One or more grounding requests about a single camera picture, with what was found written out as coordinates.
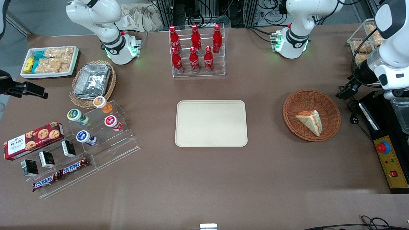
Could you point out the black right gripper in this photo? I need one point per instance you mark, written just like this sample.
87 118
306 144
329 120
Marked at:
7 87

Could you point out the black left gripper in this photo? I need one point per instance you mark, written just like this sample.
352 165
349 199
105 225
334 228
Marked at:
364 74

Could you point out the triangular sandwich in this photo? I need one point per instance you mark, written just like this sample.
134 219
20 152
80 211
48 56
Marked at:
311 121

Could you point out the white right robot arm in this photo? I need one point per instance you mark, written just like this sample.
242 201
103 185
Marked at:
105 28

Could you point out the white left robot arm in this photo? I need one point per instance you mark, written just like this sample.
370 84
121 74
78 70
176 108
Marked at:
297 32

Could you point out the round brown wicker basket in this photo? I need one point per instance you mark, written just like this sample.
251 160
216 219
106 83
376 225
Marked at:
306 99

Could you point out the light oval wicker basket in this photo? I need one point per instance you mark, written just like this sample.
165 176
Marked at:
108 89

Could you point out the beige rectangular tray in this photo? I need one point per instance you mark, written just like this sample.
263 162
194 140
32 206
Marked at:
211 124

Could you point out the teal snack packet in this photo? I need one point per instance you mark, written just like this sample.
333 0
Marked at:
39 55
35 66

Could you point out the yellow snack packet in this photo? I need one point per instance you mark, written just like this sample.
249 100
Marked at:
28 65

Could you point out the clear rice cracker bag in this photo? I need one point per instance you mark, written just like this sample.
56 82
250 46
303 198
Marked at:
48 65
65 65
59 52

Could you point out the clear bag of fried snacks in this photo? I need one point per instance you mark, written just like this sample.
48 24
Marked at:
361 46
378 41
372 30
361 58

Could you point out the green lid yogurt cup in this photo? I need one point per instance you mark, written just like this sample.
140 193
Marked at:
76 115

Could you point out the white rectangular bin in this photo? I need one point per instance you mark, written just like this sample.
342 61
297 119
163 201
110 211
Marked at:
76 60

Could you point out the red Walkers cookie box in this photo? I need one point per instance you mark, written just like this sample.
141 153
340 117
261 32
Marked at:
32 140

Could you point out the black table appliance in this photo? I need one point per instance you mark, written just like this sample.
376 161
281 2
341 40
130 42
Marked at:
383 127

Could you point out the stack of foil trays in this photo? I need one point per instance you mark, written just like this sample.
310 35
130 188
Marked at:
92 81

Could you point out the metal pan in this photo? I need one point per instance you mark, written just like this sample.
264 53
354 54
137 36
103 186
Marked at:
401 115

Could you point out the small black box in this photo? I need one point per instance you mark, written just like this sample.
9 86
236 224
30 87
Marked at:
30 167
47 159
69 148

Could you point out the orange lid yogurt cup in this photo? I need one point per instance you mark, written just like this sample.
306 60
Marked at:
101 103

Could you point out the blue lid yogurt cup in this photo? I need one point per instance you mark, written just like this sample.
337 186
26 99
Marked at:
84 137

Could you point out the red lid yogurt cup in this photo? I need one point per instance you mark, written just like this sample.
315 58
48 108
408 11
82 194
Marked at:
111 122

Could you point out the Snickers chocolate bar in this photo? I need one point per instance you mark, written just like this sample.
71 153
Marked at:
73 166
46 182

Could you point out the yellow control panel red button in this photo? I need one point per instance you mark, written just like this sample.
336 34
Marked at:
391 166

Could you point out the clear acrylic stepped cup stand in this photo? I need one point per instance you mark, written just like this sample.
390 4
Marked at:
115 143

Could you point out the clear acrylic stepped snack stand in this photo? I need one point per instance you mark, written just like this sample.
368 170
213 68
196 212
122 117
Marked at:
70 182

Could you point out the beige cloth bag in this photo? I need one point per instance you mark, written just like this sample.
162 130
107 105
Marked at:
137 17

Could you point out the clear acrylic bottle rack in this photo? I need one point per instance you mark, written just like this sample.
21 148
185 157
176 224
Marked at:
220 65

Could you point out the red cola bottle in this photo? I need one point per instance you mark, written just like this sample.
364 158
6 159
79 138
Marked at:
195 37
177 61
208 60
194 61
174 38
217 37

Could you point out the small white block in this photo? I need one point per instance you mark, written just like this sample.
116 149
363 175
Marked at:
208 226

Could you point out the aluminium equipment frame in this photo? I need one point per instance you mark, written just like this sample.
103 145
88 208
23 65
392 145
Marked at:
179 12

